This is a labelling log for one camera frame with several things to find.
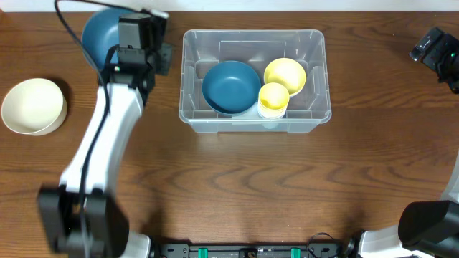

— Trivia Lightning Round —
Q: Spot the small yellow bowl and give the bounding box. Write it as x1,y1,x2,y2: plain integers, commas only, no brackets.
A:
263,58,307,97

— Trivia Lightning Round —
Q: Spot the black camera cable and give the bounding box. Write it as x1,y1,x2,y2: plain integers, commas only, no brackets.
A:
53,0,151,258

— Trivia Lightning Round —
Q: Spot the light blue cup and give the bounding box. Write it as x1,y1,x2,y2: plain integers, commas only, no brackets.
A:
262,118,282,130

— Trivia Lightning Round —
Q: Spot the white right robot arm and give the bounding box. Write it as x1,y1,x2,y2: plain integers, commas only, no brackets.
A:
179,29,458,257

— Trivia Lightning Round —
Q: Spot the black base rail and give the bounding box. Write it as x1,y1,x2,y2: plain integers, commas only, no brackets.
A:
148,240,359,258

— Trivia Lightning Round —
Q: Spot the yellow cup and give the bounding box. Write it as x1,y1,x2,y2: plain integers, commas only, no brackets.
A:
258,82,290,110

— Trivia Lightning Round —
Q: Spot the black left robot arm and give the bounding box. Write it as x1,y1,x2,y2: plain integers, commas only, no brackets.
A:
37,9,171,257

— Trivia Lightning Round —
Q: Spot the large cream bowl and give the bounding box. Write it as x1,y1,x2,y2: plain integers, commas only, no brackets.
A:
1,78,67,136

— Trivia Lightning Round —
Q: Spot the cream cup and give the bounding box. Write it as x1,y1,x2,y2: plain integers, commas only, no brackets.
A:
257,102,287,119

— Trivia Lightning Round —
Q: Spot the clear plastic storage container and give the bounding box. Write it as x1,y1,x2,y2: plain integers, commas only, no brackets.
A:
179,29,332,133

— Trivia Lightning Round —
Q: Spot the dark blue bowl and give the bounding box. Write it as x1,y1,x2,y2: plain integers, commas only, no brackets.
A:
202,60,261,115
82,8,133,70

